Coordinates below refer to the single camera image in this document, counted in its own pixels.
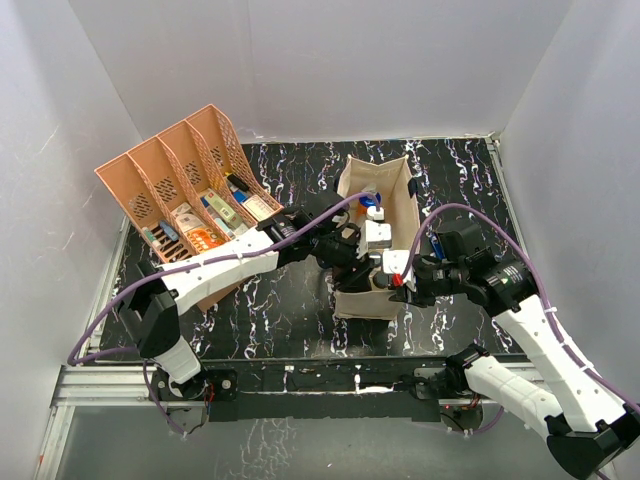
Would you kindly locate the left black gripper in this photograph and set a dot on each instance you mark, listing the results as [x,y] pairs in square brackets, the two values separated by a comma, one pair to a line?
[354,276]

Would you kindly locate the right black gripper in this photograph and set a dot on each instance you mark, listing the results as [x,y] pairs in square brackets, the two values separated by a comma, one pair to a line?
[417,297]

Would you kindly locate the orange bottle blue cap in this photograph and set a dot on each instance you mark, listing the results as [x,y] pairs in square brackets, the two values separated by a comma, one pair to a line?
[369,200]

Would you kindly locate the beige canvas tote bag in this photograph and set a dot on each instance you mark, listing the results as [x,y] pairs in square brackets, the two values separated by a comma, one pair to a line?
[394,181]

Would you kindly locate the clear square bottle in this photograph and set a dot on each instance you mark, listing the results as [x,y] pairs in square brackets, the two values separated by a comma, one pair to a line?
[381,281]

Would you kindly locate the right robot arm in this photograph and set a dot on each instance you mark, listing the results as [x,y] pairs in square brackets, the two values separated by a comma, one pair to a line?
[584,426]

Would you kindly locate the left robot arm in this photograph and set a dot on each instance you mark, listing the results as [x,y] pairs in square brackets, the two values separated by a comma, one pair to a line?
[150,308]

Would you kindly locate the white label box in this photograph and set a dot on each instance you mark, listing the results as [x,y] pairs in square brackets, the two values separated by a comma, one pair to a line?
[258,208]

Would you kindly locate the beige small carton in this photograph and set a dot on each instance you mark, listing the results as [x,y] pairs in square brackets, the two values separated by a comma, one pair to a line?
[222,208]

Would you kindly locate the orange snack packet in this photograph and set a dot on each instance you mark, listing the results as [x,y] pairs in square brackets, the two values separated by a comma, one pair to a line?
[204,239]

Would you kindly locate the pink plastic desk organizer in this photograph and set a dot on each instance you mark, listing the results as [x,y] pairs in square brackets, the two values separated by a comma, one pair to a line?
[160,184]

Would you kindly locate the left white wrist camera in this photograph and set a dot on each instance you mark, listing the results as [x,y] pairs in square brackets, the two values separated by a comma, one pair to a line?
[375,233]

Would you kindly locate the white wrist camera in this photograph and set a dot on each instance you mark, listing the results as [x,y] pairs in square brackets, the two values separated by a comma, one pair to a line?
[375,233]
[396,265]

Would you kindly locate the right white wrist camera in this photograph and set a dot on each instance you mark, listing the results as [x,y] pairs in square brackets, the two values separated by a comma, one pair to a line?
[396,265]

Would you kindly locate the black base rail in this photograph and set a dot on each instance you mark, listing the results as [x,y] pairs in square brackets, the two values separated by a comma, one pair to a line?
[317,388]

